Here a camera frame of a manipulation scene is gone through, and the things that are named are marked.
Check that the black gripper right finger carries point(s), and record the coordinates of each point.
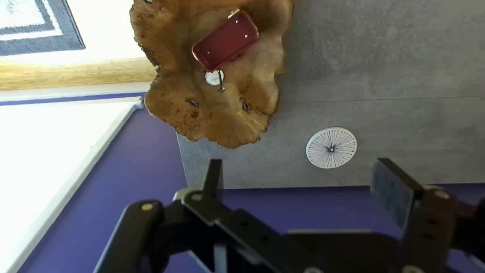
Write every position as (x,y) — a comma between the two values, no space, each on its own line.
(396,192)

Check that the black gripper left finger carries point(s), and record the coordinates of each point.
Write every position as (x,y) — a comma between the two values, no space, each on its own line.
(229,222)

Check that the white round disc sticker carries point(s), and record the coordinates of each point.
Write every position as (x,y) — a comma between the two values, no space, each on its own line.
(331,148)

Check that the brown burl wood tray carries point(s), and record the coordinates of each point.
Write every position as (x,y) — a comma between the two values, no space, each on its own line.
(237,108)

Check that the grey concrete-look table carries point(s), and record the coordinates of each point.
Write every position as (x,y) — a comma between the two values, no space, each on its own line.
(384,77)

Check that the red key fob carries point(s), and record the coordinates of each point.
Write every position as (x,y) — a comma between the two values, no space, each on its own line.
(226,40)

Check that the grey and white rug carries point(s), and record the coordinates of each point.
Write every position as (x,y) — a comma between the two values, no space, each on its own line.
(31,25)

